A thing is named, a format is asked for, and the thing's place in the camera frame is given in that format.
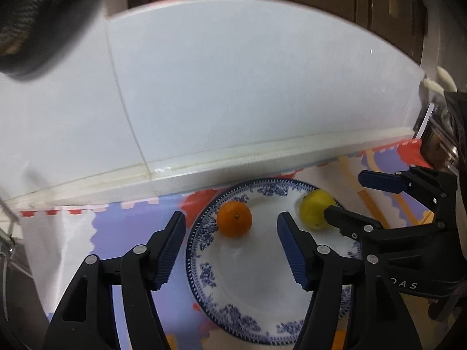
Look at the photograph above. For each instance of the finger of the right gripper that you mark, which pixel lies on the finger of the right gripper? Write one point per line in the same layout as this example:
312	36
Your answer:
350	224
436	190

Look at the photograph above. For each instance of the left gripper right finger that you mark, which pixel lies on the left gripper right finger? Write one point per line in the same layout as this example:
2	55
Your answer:
378	317

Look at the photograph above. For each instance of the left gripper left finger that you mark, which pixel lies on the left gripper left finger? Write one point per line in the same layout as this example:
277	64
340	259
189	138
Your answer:
85	317

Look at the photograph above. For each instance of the large yellow-green apple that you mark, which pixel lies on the large yellow-green apple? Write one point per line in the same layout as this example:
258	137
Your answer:
312	207

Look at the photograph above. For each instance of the orange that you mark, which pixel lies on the orange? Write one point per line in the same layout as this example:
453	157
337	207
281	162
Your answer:
234	219

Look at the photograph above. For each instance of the colourful patterned table cloth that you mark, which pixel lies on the colourful patterned table cloth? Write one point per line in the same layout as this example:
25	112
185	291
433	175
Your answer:
58	240

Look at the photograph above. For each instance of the blue rimmed white plate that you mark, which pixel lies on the blue rimmed white plate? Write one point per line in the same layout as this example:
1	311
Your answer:
245	285

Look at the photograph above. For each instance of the black frying pan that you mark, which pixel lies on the black frying pan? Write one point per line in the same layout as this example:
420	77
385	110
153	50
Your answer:
34	32

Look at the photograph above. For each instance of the white handled pot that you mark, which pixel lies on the white handled pot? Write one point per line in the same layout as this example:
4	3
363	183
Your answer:
443	82

